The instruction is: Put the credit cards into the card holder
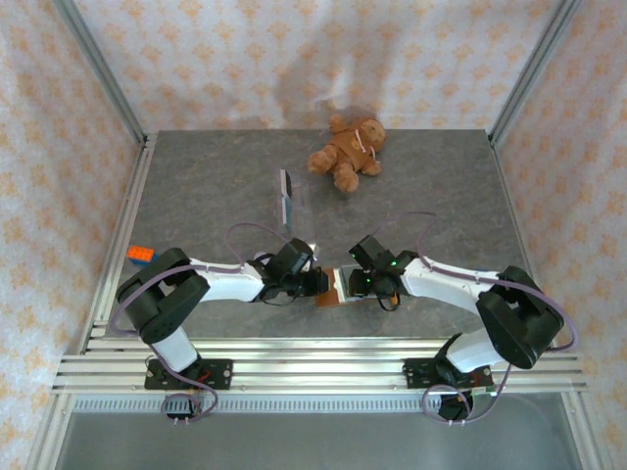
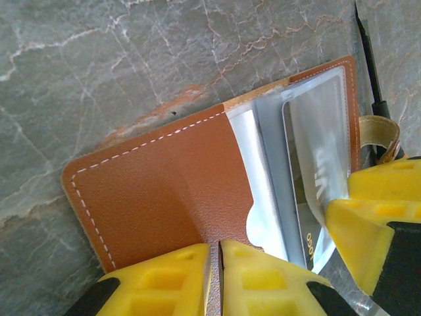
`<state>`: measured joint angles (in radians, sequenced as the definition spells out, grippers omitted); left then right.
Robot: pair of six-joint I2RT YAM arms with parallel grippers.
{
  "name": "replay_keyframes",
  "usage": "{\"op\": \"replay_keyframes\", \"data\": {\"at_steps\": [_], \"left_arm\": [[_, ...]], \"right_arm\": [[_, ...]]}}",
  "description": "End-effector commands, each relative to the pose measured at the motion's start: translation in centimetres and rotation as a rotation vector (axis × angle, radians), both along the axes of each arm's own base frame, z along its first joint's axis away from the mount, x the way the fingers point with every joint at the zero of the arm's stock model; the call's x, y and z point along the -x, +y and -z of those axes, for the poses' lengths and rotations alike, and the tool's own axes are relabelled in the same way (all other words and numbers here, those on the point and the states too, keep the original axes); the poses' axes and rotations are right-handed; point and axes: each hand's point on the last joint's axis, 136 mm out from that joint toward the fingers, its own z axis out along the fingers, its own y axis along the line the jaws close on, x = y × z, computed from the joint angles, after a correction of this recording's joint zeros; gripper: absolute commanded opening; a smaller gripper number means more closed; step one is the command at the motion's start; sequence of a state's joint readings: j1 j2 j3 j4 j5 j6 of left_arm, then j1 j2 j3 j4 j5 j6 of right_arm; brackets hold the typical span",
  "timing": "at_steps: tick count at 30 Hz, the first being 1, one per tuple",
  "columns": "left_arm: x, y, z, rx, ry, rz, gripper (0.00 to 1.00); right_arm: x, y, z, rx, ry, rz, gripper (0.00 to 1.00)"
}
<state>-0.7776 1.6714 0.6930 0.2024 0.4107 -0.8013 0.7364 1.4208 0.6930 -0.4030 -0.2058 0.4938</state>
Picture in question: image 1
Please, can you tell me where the brown notebook with green cover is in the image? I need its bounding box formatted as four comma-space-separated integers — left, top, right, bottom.
314, 263, 388, 310

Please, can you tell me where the clear acrylic card stand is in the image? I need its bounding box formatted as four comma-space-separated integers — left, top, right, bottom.
272, 167, 314, 235

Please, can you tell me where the brown teddy bear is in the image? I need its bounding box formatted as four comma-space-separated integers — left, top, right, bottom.
307, 113, 388, 193

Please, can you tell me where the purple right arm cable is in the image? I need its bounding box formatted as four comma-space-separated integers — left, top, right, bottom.
369, 211, 583, 426

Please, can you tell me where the aluminium rail bed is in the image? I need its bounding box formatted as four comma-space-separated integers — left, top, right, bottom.
51, 336, 589, 394

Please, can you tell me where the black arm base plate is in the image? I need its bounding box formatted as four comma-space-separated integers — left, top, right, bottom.
404, 358, 493, 391
144, 358, 234, 391

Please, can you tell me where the slotted grey cable duct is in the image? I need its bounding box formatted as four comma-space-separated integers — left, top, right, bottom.
68, 395, 572, 413

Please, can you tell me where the aluminium side rail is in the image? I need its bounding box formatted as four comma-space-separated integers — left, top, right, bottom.
487, 131, 559, 353
80, 134, 158, 353

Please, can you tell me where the black cable connector box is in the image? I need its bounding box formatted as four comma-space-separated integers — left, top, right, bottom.
437, 394, 475, 425
164, 394, 203, 423

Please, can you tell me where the aluminium frame post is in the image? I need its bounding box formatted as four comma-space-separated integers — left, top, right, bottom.
488, 0, 584, 148
560, 391, 606, 470
52, 0, 148, 143
23, 391, 74, 470

